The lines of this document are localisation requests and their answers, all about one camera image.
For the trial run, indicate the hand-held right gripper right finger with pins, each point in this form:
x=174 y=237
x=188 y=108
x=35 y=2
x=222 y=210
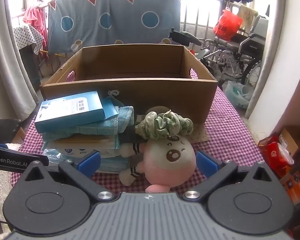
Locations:
x=206 y=165

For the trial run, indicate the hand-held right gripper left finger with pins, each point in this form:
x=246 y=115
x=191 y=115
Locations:
x=90 y=162

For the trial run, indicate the blue white wet wipes pack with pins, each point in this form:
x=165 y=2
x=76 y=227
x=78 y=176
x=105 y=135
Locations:
x=90 y=145

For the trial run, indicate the bagged blue face masks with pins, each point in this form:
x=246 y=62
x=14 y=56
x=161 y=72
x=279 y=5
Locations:
x=110 y=163

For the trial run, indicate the teal towel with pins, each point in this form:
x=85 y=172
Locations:
x=97 y=127

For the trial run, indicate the pink plush doll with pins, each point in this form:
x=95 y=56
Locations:
x=170 y=160

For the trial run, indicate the dark blue paper packet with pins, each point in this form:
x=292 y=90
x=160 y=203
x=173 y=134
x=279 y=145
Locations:
x=111 y=108

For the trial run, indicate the green scrunchie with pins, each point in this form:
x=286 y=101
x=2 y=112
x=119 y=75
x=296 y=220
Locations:
x=162 y=125

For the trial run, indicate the large cardboard box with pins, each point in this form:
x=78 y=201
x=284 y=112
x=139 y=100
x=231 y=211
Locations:
x=160 y=100

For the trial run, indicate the black chair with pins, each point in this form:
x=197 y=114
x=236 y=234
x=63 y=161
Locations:
x=3 y=130

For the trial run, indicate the beige dotted cloth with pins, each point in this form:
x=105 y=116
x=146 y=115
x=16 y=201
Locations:
x=200 y=133

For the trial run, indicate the pink checkered tablecloth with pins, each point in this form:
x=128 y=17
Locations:
x=230 y=135

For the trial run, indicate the red packaging box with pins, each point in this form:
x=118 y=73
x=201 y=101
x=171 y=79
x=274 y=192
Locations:
x=275 y=155

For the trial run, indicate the white green plastic bag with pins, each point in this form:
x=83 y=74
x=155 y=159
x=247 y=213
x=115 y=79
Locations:
x=237 y=95

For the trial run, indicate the small cardboard box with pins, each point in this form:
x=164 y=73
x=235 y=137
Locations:
x=293 y=136

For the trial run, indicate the orange black box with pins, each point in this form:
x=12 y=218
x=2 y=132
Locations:
x=297 y=180

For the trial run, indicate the dark covered cabinet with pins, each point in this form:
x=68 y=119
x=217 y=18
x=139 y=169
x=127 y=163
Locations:
x=30 y=65

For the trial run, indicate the grey curtain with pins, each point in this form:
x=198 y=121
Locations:
x=7 y=62

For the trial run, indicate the white curtain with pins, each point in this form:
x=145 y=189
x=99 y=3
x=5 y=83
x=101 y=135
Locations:
x=260 y=75

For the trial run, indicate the white polka dot cloth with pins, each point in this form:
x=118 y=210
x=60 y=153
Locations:
x=27 y=36

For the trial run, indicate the black wheelchair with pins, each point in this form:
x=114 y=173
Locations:
x=250 y=47

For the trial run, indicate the grey seat wheelchair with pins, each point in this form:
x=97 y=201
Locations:
x=187 y=38

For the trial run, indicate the pink hanging garment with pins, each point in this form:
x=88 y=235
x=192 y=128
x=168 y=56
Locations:
x=36 y=20

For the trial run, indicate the hanging red plastic bag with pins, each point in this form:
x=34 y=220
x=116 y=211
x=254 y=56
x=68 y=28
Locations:
x=227 y=25

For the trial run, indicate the blue printed bedsheet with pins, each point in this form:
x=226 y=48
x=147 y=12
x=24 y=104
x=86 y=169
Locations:
x=110 y=20

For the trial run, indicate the metal balcony railing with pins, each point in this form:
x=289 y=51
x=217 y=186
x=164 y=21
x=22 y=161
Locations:
x=202 y=17

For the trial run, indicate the yellow towel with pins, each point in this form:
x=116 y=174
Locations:
x=247 y=15

